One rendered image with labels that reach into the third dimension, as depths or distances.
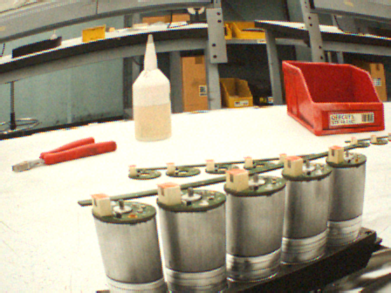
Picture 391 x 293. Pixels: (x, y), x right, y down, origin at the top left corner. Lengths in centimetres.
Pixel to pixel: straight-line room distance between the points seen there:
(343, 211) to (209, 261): 8
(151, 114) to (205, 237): 42
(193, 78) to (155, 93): 377
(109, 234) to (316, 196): 9
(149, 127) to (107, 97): 412
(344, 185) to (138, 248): 10
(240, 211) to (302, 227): 3
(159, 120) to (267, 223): 41
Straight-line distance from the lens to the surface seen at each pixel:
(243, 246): 29
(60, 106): 477
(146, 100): 69
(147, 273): 27
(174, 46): 274
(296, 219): 31
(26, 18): 260
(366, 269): 32
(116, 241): 26
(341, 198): 32
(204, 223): 27
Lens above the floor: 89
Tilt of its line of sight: 12 degrees down
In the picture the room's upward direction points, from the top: 3 degrees counter-clockwise
